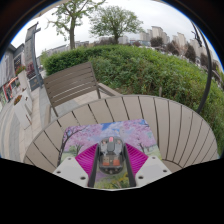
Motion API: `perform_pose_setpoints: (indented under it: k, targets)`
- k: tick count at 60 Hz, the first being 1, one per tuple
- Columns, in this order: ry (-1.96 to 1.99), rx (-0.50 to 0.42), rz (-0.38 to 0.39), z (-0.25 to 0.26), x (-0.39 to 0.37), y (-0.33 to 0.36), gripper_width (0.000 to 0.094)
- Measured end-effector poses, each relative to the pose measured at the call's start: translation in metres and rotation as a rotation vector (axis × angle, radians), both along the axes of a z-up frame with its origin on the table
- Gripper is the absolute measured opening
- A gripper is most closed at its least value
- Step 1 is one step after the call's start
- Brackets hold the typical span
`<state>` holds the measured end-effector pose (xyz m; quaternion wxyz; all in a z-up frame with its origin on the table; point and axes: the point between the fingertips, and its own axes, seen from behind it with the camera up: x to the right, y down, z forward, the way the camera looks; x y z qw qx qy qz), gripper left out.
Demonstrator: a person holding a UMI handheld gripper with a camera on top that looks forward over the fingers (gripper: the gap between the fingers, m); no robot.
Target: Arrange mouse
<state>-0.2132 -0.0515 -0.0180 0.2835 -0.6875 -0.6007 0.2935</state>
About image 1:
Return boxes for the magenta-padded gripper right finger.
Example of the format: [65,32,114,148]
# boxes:
[123,142,173,188]

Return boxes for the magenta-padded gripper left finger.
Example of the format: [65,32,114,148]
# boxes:
[53,143,101,188]

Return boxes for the transparent grey computer mouse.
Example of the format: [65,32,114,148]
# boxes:
[97,135,126,175]

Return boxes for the cherry blossom print mouse pad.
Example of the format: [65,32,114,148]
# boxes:
[57,118,163,190]

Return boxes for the white flower planter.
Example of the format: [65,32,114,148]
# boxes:
[12,94,34,130]
[14,65,31,93]

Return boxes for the brown slatted chair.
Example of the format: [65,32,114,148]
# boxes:
[43,61,123,126]

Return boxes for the green hedge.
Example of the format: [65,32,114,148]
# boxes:
[41,44,224,156]

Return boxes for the dark curved parasol pole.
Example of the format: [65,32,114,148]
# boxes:
[190,21,213,115]

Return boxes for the grey shopfront building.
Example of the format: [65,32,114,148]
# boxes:
[0,43,27,104]

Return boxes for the grey sign pillar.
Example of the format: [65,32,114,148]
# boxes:
[23,22,44,91]

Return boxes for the distant apartment buildings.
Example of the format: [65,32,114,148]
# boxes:
[139,25,214,68]

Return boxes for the tall thin-crowned tree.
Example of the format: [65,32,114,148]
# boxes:
[46,0,108,50]

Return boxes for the round bushy tree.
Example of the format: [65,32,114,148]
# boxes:
[89,5,144,44]

